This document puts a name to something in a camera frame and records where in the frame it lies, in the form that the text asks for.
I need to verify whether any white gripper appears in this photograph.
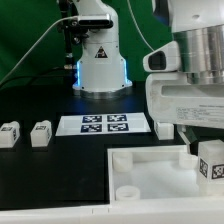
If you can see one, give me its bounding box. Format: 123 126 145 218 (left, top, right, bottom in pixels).
145 73 224 154

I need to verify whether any white square tabletop part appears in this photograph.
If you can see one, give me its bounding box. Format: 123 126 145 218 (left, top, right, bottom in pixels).
108 145 224 204

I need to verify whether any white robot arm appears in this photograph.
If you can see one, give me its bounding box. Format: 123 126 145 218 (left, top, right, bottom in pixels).
72 0 224 140

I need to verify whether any white L-shaped obstacle fence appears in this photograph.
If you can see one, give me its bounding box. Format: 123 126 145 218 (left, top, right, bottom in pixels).
0 197 224 224

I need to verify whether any white marker base plate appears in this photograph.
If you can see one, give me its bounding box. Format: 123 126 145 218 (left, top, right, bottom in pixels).
56 112 151 136

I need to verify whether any black camera on stand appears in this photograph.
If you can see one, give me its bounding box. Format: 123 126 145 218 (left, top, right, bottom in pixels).
56 0 113 70

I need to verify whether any white cable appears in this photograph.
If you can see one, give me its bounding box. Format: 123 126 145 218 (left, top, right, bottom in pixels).
0 0 156 86

